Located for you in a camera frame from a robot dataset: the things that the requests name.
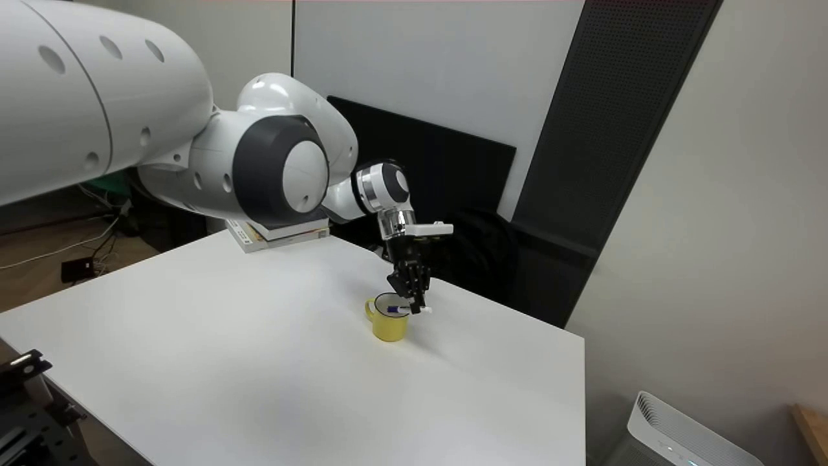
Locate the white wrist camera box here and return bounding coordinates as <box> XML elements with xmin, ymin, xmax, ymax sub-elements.
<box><xmin>396</xmin><ymin>217</ymin><xmax>458</xmax><ymax>242</ymax></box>

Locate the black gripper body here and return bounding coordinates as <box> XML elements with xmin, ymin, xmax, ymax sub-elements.
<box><xmin>379</xmin><ymin>236</ymin><xmax>433</xmax><ymax>299</ymax></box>

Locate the wooden side table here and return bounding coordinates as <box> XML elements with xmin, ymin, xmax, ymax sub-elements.
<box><xmin>785</xmin><ymin>401</ymin><xmax>828</xmax><ymax>466</ymax></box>

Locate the small black floor box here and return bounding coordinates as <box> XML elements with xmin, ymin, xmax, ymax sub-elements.
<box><xmin>60</xmin><ymin>255</ymin><xmax>97</xmax><ymax>286</ymax></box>

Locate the white bin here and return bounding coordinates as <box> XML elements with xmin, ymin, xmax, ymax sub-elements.
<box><xmin>604</xmin><ymin>388</ymin><xmax>765</xmax><ymax>466</ymax></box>

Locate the yellow enamel cup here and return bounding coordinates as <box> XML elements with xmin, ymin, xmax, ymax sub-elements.
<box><xmin>361</xmin><ymin>289</ymin><xmax>414</xmax><ymax>345</ymax></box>

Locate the stack of books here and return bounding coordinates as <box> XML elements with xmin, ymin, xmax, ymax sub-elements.
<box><xmin>225</xmin><ymin>214</ymin><xmax>334</xmax><ymax>255</ymax></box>

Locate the black metal clamp mount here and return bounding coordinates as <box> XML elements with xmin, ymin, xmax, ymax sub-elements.
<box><xmin>0</xmin><ymin>348</ymin><xmax>84</xmax><ymax>466</ymax></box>

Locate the green cloth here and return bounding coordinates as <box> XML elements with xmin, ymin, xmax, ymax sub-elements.
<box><xmin>79</xmin><ymin>168</ymin><xmax>132</xmax><ymax>208</ymax></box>

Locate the dark grey pillar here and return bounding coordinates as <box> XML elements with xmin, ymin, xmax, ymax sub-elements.
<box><xmin>506</xmin><ymin>0</ymin><xmax>723</xmax><ymax>332</ymax></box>

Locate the black speaker box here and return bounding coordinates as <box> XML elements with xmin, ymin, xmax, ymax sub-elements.
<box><xmin>126</xmin><ymin>191</ymin><xmax>210</xmax><ymax>255</ymax></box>

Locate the large black panel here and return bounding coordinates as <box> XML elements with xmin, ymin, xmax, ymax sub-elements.
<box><xmin>325</xmin><ymin>93</ymin><xmax>516</xmax><ymax>288</ymax></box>

